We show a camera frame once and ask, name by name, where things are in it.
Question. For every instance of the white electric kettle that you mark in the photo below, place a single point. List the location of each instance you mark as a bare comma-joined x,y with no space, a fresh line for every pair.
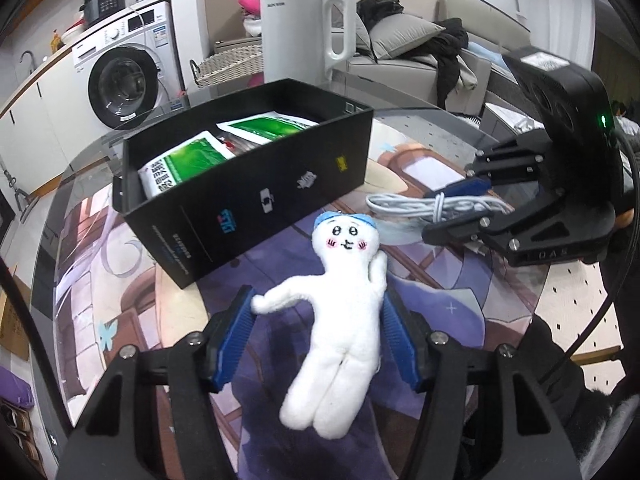
290,35

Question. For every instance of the white red bowl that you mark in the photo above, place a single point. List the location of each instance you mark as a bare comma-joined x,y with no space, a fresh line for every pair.
74,32

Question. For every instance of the kitchen faucet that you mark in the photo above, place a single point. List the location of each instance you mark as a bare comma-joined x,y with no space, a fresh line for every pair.
25,55

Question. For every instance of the grey sofa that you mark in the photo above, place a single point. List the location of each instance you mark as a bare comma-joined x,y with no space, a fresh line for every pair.
390,77

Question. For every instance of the yellow bottle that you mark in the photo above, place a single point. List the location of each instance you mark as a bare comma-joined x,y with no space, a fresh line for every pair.
56,41

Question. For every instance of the grey cushion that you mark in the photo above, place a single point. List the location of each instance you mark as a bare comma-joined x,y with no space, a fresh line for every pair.
405,35

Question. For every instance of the purple yoga mat bag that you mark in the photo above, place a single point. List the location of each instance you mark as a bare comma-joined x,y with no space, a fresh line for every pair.
15,387

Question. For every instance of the white counter cabinet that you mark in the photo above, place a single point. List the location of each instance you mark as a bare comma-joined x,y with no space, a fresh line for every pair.
45,125

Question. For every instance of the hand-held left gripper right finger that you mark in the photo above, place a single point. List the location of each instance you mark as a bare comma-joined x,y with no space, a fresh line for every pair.
402,340

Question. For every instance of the green white packet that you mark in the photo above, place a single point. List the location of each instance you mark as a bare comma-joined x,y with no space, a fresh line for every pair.
265,127
185,160

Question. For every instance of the pink cloth item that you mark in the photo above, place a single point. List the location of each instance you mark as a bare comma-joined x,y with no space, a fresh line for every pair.
248,2

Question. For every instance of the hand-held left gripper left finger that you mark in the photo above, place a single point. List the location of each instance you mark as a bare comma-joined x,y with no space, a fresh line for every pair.
235,335

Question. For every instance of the black garment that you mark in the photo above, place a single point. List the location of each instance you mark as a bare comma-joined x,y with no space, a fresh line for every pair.
380,10

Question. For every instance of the black cardboard box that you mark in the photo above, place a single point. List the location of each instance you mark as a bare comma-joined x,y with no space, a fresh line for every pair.
240,210

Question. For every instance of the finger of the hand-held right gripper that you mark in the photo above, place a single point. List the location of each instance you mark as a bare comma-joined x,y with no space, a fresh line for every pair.
450,230
465,187

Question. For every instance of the open brown cardboard box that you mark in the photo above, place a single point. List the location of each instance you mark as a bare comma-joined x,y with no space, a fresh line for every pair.
12,325

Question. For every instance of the black pressure cooker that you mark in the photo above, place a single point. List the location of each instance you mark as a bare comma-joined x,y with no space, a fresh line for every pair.
102,5

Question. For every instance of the white washing machine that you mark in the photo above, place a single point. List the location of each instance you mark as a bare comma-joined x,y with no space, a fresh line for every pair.
120,82

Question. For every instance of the wicker basket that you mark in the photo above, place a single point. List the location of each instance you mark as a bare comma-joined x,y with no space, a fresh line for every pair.
230,67

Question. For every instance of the white plush doll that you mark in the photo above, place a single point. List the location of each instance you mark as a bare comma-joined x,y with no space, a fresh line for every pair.
340,320

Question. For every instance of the black jacket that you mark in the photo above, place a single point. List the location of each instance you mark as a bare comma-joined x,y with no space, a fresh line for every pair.
450,50

